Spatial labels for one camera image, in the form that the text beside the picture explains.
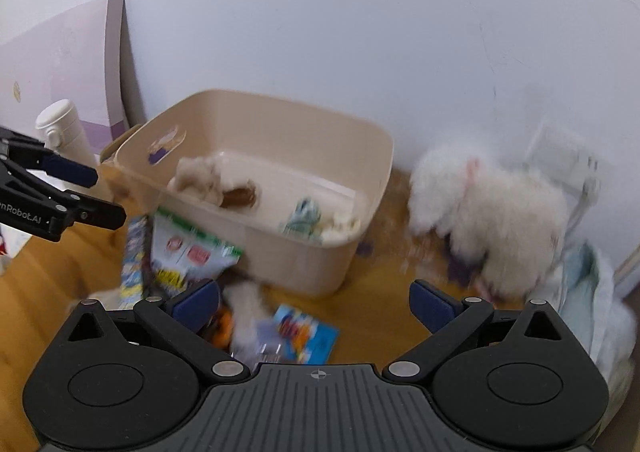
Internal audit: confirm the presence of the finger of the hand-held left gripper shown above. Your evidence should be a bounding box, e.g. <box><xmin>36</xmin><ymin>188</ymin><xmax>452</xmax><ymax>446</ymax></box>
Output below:
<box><xmin>0</xmin><ymin>167</ymin><xmax>127</xmax><ymax>243</ymax></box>
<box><xmin>0</xmin><ymin>127</ymin><xmax>99</xmax><ymax>189</ymax></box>

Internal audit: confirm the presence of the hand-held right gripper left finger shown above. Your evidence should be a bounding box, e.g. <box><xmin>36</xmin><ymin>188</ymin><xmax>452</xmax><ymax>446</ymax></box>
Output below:
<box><xmin>65</xmin><ymin>279</ymin><xmax>251</xmax><ymax>385</ymax></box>

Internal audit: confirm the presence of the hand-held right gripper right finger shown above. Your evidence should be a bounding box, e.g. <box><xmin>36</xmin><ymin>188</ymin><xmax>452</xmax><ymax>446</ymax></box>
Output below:
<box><xmin>382</xmin><ymin>281</ymin><xmax>576</xmax><ymax>385</ymax></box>

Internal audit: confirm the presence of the green and white snack bag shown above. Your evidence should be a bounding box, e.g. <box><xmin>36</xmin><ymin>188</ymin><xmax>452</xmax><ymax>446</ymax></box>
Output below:
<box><xmin>150</xmin><ymin>207</ymin><xmax>246</xmax><ymax>293</ymax></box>

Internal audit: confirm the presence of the beige plastic storage bin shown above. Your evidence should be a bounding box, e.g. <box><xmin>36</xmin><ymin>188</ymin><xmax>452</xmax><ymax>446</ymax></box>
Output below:
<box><xmin>114</xmin><ymin>89</ymin><xmax>396</xmax><ymax>297</ymax></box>

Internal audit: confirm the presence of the wooden desktop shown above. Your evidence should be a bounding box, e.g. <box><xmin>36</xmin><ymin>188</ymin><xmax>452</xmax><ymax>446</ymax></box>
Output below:
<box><xmin>0</xmin><ymin>167</ymin><xmax>616</xmax><ymax>452</ymax></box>

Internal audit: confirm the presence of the orange cloth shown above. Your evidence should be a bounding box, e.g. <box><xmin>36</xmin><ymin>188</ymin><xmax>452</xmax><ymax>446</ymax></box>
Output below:
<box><xmin>209</xmin><ymin>307</ymin><xmax>236</xmax><ymax>349</ymax></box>

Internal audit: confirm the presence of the white thermos bottle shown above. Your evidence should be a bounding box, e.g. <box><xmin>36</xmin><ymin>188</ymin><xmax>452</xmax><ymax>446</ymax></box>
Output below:
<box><xmin>35</xmin><ymin>99</ymin><xmax>113</xmax><ymax>203</ymax></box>

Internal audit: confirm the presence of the clear plastic bag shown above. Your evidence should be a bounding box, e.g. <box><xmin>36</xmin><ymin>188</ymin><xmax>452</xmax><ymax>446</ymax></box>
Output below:
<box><xmin>224</xmin><ymin>281</ymin><xmax>286</xmax><ymax>365</ymax></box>

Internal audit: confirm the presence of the tan cardboard piece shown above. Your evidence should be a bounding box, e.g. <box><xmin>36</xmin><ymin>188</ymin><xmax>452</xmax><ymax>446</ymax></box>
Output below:
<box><xmin>100</xmin><ymin>124</ymin><xmax>146</xmax><ymax>165</ymax></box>

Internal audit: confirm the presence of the blue printed packet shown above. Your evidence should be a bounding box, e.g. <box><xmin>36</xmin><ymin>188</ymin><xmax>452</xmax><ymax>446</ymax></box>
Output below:
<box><xmin>120</xmin><ymin>214</ymin><xmax>152</xmax><ymax>309</ymax></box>

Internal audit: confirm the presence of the beige plush toy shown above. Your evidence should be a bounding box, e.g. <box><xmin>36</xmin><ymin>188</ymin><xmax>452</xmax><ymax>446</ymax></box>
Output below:
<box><xmin>167</xmin><ymin>155</ymin><xmax>228</xmax><ymax>205</ymax></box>

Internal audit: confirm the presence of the white fluffy plush dog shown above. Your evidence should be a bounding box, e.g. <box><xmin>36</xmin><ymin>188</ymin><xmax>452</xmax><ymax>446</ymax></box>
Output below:
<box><xmin>407</xmin><ymin>144</ymin><xmax>571</xmax><ymax>300</ymax></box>

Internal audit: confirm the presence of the blue cartoon tissue pack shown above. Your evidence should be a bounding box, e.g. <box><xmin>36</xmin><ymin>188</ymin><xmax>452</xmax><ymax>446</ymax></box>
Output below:
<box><xmin>260</xmin><ymin>303</ymin><xmax>341</xmax><ymax>365</ymax></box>

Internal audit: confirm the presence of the brown furry item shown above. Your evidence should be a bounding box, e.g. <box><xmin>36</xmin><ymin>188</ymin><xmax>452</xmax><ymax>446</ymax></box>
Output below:
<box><xmin>220</xmin><ymin>184</ymin><xmax>259</xmax><ymax>211</ymax></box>

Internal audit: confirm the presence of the white fluffy item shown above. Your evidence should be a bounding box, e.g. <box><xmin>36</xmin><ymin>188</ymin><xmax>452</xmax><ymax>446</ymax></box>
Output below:
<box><xmin>320</xmin><ymin>212</ymin><xmax>362</xmax><ymax>243</ymax></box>

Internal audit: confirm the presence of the green and blue packet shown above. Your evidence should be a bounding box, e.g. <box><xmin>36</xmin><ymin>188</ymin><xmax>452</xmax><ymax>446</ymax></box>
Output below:
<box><xmin>282</xmin><ymin>198</ymin><xmax>324</xmax><ymax>237</ymax></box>

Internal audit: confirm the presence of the light blue cloth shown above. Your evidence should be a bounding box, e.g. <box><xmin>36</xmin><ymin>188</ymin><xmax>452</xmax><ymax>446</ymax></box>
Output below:
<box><xmin>530</xmin><ymin>242</ymin><xmax>638</xmax><ymax>383</ymax></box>

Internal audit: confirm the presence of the white wall socket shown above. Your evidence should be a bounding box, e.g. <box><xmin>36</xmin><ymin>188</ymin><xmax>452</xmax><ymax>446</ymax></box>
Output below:
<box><xmin>525</xmin><ymin>127</ymin><xmax>602</xmax><ymax>189</ymax></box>

